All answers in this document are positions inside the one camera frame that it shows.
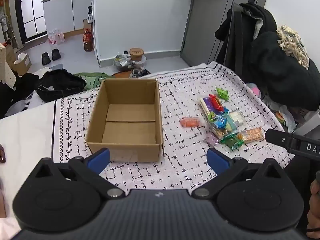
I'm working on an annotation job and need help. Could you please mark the black fleece jacket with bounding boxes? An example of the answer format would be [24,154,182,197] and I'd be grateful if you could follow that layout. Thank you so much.
[250,31,320,112]

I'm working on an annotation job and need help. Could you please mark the clear white cake packet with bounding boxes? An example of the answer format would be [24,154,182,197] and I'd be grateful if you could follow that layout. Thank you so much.
[226,110,247,128]

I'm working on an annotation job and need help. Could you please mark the flat cardboard carton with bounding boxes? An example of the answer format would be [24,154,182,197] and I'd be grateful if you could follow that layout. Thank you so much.
[83,19,93,36]

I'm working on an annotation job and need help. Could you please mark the open cardboard box with paper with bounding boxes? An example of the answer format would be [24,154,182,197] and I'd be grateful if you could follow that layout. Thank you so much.
[11,52,32,77]

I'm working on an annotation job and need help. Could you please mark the black stitched pants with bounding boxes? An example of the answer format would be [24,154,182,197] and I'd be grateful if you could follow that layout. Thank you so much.
[36,69,87,103]

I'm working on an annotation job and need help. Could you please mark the white dotted garment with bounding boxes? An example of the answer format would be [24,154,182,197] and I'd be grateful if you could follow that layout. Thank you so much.
[0,42,18,89]

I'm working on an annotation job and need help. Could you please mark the white black-patterned tablecloth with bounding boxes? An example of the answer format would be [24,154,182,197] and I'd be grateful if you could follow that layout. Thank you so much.
[51,61,296,191]

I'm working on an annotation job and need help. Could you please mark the white tote bag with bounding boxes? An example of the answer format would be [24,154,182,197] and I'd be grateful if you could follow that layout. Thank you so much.
[5,90,55,117]

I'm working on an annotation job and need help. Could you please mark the purple cake packet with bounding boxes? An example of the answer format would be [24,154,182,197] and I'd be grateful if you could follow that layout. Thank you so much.
[199,97,220,120]

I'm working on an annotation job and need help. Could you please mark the white floor cloth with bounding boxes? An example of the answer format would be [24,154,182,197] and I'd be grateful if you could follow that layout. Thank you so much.
[31,67,53,77]

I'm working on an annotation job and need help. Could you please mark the beige fluffy garment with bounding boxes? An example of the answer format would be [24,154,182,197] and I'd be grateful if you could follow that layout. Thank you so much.
[276,25,310,70]

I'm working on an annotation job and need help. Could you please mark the grey sneaker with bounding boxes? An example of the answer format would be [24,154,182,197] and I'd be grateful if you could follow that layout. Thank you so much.
[130,67,151,79]

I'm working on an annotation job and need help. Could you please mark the small purple snack packet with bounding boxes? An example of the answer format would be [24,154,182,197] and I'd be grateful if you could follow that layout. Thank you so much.
[205,132,220,147]

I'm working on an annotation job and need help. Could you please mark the orange snack packet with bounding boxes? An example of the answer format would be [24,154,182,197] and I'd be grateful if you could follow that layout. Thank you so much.
[179,117,201,128]

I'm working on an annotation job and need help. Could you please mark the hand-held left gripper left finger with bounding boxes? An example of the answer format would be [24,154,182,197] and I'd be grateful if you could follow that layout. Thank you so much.
[32,147,125,200]

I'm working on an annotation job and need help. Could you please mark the brown cardboard box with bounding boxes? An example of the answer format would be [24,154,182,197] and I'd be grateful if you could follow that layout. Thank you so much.
[86,78,164,163]

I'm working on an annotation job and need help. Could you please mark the cooking oil bottle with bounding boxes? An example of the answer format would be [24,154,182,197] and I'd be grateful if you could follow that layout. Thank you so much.
[82,28,94,52]

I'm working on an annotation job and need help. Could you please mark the person's right hand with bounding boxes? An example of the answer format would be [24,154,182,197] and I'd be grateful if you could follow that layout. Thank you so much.
[307,179,320,231]

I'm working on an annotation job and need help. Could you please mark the green cartoon floor mat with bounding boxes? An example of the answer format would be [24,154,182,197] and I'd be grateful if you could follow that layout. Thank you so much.
[74,72,115,90]

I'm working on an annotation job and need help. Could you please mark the brown paper bowl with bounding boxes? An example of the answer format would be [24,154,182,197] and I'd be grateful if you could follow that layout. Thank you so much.
[129,47,145,62]

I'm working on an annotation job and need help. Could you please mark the orange biscuit packet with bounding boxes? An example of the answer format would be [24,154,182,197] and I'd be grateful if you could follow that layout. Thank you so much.
[237,127,265,144]

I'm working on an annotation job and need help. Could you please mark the red snack bar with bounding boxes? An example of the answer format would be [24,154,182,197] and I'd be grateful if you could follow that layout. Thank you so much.
[209,94,225,113]

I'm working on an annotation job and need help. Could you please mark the bright green candy packet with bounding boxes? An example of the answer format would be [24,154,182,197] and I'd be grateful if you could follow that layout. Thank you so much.
[215,86,230,102]

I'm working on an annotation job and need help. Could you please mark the plastic trash bag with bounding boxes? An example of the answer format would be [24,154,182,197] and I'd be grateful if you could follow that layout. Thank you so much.
[113,54,132,70]

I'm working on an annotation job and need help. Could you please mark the black coat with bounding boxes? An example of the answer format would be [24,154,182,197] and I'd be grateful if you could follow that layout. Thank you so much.
[214,2,277,75]

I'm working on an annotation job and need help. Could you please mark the white cabinet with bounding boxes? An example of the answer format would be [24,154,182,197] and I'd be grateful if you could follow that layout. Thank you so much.
[42,0,95,37]

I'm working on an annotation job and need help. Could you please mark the black buttoned garment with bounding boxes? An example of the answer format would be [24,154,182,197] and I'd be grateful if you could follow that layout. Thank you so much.
[0,72,40,118]

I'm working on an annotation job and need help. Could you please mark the clear cracker packet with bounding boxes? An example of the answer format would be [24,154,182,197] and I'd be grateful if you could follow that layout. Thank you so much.
[209,124,238,140]

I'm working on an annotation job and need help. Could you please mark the clear plastic container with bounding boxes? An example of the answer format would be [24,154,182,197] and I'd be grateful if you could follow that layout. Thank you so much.
[130,55,147,68]

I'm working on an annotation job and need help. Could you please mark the dark green snack packet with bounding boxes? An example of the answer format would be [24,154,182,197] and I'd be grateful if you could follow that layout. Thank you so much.
[220,135,244,151]

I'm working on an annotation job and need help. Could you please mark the blue snack packet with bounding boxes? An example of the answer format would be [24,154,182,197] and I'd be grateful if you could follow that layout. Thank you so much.
[214,115,229,129]

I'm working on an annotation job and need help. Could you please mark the pink cloth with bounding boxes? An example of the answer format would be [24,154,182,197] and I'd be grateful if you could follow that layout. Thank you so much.
[0,180,21,240]

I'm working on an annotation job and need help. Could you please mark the pink plush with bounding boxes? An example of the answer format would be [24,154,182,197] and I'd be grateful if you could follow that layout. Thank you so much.
[249,83,262,97]

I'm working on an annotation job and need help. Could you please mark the pack of water bottles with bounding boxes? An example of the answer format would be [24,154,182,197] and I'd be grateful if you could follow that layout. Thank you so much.
[47,28,65,45]

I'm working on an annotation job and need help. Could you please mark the crumpled plastic bag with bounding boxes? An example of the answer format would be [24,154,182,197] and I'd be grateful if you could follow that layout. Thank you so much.
[274,104,298,133]

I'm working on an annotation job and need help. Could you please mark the grey door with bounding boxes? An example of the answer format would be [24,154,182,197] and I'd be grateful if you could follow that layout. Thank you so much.
[180,0,272,67]

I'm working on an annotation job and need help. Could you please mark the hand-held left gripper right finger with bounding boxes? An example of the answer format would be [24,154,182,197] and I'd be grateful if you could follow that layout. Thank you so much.
[191,147,288,201]

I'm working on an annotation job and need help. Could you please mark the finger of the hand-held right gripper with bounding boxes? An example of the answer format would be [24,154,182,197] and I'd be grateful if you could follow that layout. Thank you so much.
[264,129,293,152]

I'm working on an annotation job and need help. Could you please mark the tall cardboard box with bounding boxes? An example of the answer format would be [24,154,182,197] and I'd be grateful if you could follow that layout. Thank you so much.
[4,42,17,64]

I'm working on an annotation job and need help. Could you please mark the brown round floor mat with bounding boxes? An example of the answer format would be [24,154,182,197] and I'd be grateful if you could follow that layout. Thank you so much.
[111,70,133,79]

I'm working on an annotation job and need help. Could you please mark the black-framed glass door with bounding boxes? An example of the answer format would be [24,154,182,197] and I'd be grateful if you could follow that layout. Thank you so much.
[14,0,47,43]

